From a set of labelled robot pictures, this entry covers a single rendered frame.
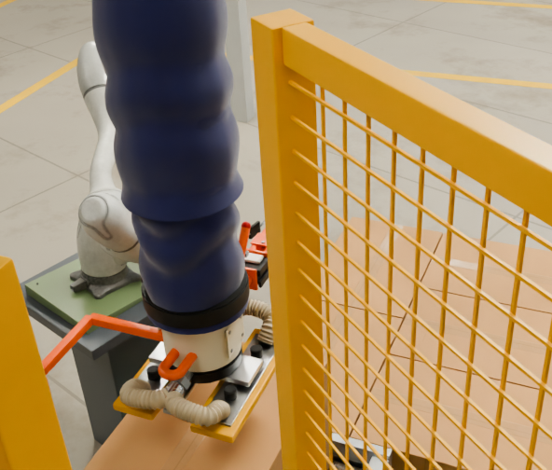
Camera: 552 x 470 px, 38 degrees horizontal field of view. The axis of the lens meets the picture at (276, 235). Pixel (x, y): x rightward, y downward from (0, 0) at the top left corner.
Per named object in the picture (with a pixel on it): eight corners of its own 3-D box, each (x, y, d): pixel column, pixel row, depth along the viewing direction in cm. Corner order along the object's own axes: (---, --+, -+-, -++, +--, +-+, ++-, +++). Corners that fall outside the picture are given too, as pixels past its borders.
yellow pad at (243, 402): (233, 444, 163) (230, 427, 161) (189, 432, 167) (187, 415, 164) (293, 341, 190) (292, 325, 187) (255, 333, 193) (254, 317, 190)
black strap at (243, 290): (221, 339, 157) (219, 324, 155) (120, 316, 165) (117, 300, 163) (266, 276, 174) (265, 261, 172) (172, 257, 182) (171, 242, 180)
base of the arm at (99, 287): (58, 282, 272) (56, 268, 269) (112, 257, 285) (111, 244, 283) (87, 305, 261) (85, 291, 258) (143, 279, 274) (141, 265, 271)
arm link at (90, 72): (81, 83, 218) (131, 77, 222) (69, 33, 225) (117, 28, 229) (82, 112, 229) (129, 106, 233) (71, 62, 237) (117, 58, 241)
